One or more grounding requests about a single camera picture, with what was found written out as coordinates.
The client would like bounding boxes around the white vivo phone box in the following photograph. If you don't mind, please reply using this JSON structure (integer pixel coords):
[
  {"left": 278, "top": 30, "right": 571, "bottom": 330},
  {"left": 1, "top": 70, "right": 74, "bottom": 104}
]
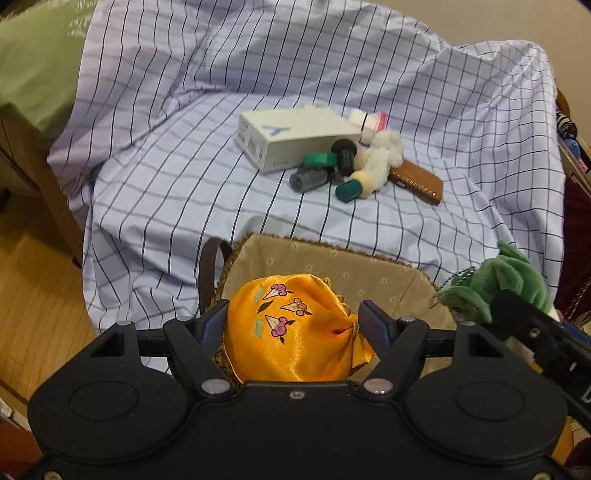
[{"left": 235, "top": 105, "right": 361, "bottom": 173}]

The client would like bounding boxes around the green white plush toy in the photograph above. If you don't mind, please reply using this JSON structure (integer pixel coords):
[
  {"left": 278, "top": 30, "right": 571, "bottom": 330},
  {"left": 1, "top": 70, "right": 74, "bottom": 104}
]
[{"left": 438, "top": 241, "right": 557, "bottom": 324}]

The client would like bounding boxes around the orange satin pouch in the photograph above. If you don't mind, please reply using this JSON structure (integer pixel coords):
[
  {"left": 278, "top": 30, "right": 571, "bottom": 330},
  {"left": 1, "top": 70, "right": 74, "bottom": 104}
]
[{"left": 222, "top": 274, "right": 376, "bottom": 383}]

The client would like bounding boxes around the grey translucent bottle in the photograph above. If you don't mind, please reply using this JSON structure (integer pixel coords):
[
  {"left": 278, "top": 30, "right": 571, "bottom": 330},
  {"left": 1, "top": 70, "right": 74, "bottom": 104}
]
[{"left": 290, "top": 166, "right": 334, "bottom": 193}]

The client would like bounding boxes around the pink white small toy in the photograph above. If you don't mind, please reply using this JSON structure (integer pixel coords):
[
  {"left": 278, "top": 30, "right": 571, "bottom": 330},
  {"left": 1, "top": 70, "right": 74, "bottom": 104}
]
[{"left": 349, "top": 109, "right": 387, "bottom": 145}]

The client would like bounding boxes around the brown leather wallet case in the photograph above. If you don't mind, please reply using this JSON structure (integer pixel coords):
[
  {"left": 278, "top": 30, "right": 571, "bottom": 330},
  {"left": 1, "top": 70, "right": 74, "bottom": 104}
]
[{"left": 389, "top": 160, "right": 444, "bottom": 205}]

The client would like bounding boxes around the white fluffy plush toy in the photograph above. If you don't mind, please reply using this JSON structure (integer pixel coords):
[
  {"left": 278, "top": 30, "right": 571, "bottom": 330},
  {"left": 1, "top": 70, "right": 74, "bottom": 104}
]
[{"left": 353, "top": 130, "right": 404, "bottom": 197}]

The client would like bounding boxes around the green tape roll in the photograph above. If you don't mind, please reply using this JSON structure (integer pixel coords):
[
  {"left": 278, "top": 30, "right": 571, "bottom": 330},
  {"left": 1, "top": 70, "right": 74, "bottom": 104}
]
[{"left": 301, "top": 152, "right": 338, "bottom": 168}]

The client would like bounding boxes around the green embroidered pillow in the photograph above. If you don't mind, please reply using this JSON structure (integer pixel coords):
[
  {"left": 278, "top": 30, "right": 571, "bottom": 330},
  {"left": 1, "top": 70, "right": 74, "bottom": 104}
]
[{"left": 1, "top": 1, "right": 96, "bottom": 139}]

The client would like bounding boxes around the checkered lavender sheet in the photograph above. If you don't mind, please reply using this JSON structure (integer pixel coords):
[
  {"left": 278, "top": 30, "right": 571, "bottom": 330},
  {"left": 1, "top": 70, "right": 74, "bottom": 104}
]
[{"left": 49, "top": 1, "right": 565, "bottom": 331}]

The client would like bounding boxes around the woven lined basket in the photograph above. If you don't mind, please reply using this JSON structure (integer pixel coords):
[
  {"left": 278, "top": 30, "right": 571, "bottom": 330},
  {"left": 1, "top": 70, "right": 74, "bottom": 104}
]
[{"left": 197, "top": 233, "right": 456, "bottom": 383}]

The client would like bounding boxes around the black makeup sponge brush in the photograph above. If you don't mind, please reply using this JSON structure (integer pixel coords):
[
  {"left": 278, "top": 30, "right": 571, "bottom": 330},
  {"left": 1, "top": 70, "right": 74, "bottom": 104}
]
[{"left": 332, "top": 139, "right": 358, "bottom": 177}]

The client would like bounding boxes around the teal handle cream sponge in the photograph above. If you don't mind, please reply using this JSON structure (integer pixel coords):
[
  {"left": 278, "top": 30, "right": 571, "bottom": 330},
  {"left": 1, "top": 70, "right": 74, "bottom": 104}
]
[{"left": 335, "top": 170, "right": 378, "bottom": 203}]

